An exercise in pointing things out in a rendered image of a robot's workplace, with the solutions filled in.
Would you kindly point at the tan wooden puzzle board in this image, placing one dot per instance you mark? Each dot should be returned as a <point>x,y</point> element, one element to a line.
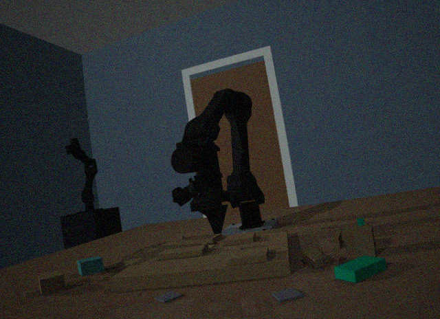
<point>190,261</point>

